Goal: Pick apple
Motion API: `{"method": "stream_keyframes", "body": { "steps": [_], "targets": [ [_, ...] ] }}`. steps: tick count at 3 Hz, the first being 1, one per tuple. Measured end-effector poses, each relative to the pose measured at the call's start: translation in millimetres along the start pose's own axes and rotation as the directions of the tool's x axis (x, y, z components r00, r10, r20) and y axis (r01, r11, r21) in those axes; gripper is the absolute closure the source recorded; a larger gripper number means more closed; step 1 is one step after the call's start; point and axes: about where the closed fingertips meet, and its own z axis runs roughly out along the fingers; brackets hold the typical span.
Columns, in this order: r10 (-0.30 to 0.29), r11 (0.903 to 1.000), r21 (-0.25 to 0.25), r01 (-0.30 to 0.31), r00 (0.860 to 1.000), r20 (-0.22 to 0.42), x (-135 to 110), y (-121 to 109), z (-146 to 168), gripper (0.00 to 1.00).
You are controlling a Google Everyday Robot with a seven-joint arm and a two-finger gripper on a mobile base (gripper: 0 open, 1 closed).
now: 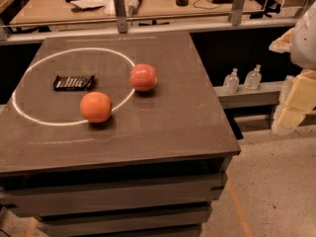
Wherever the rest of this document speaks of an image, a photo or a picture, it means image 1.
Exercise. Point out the left clear plastic bottle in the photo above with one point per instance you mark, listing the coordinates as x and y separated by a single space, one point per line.
231 82

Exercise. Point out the grey drawer cabinet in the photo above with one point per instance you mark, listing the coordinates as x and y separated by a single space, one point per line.
171 199

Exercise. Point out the black snack bar wrapper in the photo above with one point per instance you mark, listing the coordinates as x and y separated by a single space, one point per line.
73 83

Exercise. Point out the yellow foam padding block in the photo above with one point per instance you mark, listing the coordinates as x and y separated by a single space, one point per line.
296 100

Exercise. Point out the grey metal post left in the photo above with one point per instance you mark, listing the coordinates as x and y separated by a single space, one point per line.
121 16

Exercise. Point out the right clear plastic bottle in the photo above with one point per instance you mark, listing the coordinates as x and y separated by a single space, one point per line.
253 78

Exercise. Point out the grey metal post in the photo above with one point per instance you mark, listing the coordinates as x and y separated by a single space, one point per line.
237 12
121 16

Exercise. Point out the orange fruit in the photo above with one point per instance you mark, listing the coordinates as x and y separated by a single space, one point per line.
96 107

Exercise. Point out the grey cylindrical tool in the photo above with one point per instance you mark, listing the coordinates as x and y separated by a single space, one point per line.
133 6

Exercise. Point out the red apple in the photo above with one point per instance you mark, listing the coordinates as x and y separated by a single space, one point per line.
143 77

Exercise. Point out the clear plastic bottle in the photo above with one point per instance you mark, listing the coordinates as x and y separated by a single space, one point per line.
231 82
253 78

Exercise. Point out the grey metal ledge beam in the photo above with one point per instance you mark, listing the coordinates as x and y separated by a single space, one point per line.
266 94

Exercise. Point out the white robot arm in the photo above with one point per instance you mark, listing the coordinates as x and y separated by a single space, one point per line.
303 41

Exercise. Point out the grey metal post right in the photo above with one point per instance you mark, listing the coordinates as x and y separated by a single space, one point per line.
237 12

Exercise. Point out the white paper sheet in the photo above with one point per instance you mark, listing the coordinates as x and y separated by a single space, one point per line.
89 4

